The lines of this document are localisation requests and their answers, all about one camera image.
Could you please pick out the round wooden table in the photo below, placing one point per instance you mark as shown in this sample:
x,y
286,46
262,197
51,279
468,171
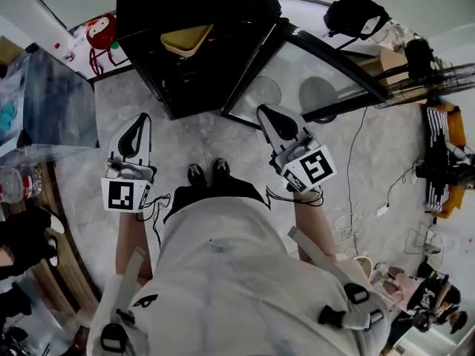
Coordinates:
x,y
63,243

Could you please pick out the orange chair with striped cloth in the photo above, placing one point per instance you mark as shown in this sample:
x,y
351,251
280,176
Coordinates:
x,y
443,154

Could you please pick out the glass fridge door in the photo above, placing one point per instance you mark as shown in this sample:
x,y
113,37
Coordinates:
x,y
315,72

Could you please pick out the clear plastic water bottle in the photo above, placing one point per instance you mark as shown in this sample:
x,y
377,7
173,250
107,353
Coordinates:
x,y
18,184

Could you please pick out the red and white helmet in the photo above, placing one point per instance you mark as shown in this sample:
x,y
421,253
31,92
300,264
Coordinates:
x,y
101,31

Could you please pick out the tan container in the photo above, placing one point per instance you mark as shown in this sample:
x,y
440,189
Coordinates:
x,y
185,40

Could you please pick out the person's left black shoe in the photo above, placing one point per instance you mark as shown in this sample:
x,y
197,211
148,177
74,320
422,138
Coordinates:
x,y
195,174

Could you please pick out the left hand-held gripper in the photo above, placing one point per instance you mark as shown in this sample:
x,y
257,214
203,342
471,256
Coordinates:
x,y
120,195

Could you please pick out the black bag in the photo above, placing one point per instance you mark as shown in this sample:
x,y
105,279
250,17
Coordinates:
x,y
354,15

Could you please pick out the dark glass table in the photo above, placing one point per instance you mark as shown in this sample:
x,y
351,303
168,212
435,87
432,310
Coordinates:
x,y
55,102

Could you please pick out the white bowl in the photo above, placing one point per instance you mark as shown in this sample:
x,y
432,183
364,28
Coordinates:
x,y
364,267

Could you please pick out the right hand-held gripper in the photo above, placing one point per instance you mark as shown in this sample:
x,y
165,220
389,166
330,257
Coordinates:
x,y
315,165

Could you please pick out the white power strip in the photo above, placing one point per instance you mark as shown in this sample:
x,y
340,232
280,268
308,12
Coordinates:
x,y
382,210

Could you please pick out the person's black shoe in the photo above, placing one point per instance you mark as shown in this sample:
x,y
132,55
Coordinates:
x,y
195,174
221,167

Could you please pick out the black device on box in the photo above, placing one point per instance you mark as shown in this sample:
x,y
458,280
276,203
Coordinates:
x,y
419,58

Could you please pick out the person's right black shoe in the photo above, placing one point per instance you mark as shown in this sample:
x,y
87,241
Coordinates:
x,y
221,167

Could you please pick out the person's right forearm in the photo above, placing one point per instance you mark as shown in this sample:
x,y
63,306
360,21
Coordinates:
x,y
315,228

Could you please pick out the person's white shirt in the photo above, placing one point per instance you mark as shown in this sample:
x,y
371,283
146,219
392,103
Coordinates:
x,y
230,291

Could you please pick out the white bottle with red dot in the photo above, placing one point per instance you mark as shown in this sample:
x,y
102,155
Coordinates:
x,y
64,48

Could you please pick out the person's left forearm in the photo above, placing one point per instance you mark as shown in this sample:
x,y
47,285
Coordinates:
x,y
130,232

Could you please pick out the person's black shorts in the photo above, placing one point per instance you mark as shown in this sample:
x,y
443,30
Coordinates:
x,y
215,193

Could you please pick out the cardboard box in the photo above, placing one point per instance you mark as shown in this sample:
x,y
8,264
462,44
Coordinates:
x,y
389,67

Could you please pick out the black fridge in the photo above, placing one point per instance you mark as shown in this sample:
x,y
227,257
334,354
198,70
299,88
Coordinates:
x,y
193,6

